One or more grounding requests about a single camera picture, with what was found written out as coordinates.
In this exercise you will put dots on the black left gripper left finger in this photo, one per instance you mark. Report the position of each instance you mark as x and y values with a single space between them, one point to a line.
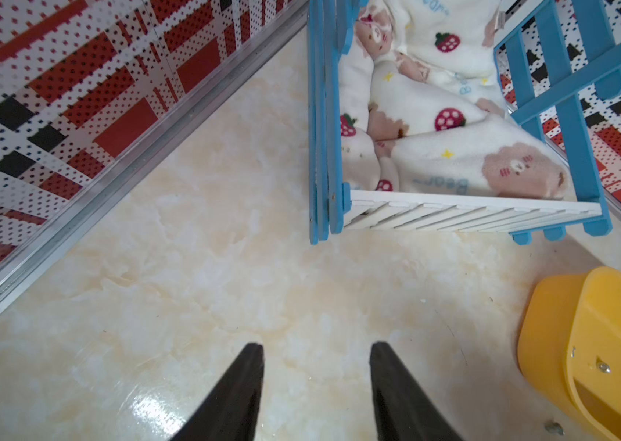
231 409

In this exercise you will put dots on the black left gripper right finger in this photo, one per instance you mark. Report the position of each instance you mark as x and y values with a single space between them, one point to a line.
402 409

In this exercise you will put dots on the yellow plastic storage box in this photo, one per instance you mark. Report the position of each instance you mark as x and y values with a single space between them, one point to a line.
571 320

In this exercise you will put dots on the white patterned blanket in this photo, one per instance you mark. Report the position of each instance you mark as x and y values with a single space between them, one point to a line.
421 109

